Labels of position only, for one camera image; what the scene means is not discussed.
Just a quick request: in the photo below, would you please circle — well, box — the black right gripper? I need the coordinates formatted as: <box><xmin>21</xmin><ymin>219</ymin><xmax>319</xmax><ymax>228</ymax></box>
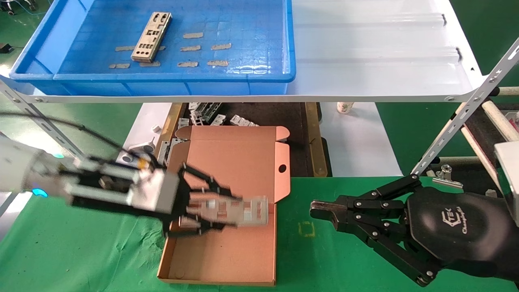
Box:
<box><xmin>310</xmin><ymin>174</ymin><xmax>519</xmax><ymax>287</ymax></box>

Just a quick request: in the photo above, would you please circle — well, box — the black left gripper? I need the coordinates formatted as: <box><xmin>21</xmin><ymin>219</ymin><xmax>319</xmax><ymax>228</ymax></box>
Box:
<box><xmin>69</xmin><ymin>162</ymin><xmax>232</xmax><ymax>239</ymax></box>

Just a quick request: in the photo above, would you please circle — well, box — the metal io shield plate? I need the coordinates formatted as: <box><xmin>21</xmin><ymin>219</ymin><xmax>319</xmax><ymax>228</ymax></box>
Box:
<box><xmin>187</xmin><ymin>196</ymin><xmax>269</xmax><ymax>227</ymax></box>
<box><xmin>131</xmin><ymin>12</ymin><xmax>172</xmax><ymax>63</ymax></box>

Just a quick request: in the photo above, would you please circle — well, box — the brown cardboard box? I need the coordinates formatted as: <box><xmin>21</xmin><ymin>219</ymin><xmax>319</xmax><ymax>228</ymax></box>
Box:
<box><xmin>157</xmin><ymin>125</ymin><xmax>291</xmax><ymax>287</ymax></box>

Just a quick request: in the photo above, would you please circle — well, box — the blue plastic tray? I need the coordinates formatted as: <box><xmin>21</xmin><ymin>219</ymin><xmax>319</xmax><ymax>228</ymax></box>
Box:
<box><xmin>9</xmin><ymin>0</ymin><xmax>296</xmax><ymax>97</ymax></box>

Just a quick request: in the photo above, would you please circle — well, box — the green table cloth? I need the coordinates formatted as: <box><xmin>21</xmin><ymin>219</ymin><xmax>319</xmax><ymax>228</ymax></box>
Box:
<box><xmin>0</xmin><ymin>175</ymin><xmax>519</xmax><ymax>292</ymax></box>

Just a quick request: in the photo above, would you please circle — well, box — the white pipe fitting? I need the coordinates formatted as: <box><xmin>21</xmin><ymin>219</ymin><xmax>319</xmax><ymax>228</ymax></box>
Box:
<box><xmin>122</xmin><ymin>137</ymin><xmax>155</xmax><ymax>163</ymax></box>

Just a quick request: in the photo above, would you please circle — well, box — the black rack panel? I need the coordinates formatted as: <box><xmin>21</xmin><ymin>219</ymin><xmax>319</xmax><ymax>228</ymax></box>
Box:
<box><xmin>464</xmin><ymin>101</ymin><xmax>519</xmax><ymax>195</ymax></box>

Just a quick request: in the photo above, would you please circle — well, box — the perforated steel shelf upright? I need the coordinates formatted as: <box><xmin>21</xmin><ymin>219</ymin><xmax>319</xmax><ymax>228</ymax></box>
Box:
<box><xmin>0</xmin><ymin>79</ymin><xmax>92</xmax><ymax>163</ymax></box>
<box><xmin>412</xmin><ymin>37</ymin><xmax>519</xmax><ymax>175</ymax></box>

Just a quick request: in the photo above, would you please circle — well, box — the white metal shelf board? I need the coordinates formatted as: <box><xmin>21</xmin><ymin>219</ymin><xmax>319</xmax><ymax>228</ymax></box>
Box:
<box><xmin>0</xmin><ymin>0</ymin><xmax>485</xmax><ymax>103</ymax></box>

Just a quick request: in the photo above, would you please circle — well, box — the wheeled chair base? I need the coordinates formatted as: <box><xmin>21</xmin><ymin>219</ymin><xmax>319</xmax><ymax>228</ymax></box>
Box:
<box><xmin>0</xmin><ymin>0</ymin><xmax>39</xmax><ymax>17</ymax></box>

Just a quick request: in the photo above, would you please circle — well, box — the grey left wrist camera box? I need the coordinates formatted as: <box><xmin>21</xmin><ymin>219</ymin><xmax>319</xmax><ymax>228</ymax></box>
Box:
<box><xmin>61</xmin><ymin>156</ymin><xmax>181</xmax><ymax>214</ymax></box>

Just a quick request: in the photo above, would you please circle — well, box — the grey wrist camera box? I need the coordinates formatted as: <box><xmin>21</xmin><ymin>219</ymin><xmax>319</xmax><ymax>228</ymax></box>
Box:
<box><xmin>494</xmin><ymin>142</ymin><xmax>519</xmax><ymax>228</ymax></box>
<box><xmin>61</xmin><ymin>156</ymin><xmax>181</xmax><ymax>214</ymax></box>

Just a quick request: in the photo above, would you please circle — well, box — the bent metal bracket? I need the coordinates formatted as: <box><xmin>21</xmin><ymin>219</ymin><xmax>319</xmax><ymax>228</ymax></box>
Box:
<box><xmin>157</xmin><ymin>138</ymin><xmax>188</xmax><ymax>163</ymax></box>

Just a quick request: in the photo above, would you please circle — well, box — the slotted metal bracket pile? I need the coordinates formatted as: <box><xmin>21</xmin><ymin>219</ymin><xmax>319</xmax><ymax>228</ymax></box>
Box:
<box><xmin>189</xmin><ymin>102</ymin><xmax>223</xmax><ymax>123</ymax></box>

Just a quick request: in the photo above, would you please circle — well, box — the ridged metal bracket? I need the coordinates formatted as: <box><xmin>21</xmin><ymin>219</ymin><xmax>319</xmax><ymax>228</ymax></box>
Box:
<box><xmin>230</xmin><ymin>115</ymin><xmax>260</xmax><ymax>127</ymax></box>

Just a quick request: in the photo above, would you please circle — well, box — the black tray with wooden frame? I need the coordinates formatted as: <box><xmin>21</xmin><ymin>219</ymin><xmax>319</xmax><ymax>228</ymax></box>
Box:
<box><xmin>154</xmin><ymin>102</ymin><xmax>332</xmax><ymax>178</ymax></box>

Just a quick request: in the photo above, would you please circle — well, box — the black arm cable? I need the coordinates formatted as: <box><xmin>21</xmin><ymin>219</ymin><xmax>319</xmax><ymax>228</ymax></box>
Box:
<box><xmin>0</xmin><ymin>112</ymin><xmax>157</xmax><ymax>163</ymax></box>

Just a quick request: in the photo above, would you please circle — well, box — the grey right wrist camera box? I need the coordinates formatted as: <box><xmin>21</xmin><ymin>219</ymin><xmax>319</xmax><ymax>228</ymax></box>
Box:
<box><xmin>494</xmin><ymin>142</ymin><xmax>519</xmax><ymax>228</ymax></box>

